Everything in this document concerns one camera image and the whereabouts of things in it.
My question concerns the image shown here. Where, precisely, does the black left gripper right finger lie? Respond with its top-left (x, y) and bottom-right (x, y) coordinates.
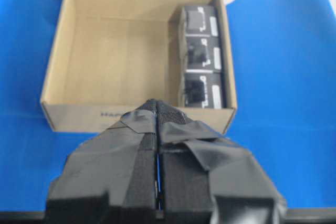
top-left (156, 101), bottom-right (287, 223)

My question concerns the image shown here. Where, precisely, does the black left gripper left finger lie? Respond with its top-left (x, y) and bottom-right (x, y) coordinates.
top-left (45, 100), bottom-right (157, 223)

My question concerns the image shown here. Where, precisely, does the black box bottom left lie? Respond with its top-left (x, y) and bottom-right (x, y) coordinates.
top-left (178, 72), bottom-right (225, 109)

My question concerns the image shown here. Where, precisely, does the black box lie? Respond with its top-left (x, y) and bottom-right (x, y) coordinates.
top-left (179, 5), bottom-right (219, 37)
top-left (180, 37), bottom-right (223, 73)
top-left (178, 72), bottom-right (225, 109)

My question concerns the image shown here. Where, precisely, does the black box bottom middle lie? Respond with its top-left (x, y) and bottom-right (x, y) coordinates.
top-left (180, 37), bottom-right (223, 73)

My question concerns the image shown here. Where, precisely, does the brown cardboard box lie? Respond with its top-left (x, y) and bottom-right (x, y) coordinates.
top-left (40, 0), bottom-right (237, 133)

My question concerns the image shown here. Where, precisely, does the black box bottom right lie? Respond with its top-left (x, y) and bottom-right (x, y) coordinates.
top-left (179, 5), bottom-right (219, 37)

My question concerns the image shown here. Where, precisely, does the blue table cloth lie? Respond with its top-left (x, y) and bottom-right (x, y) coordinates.
top-left (1, 0), bottom-right (335, 211)

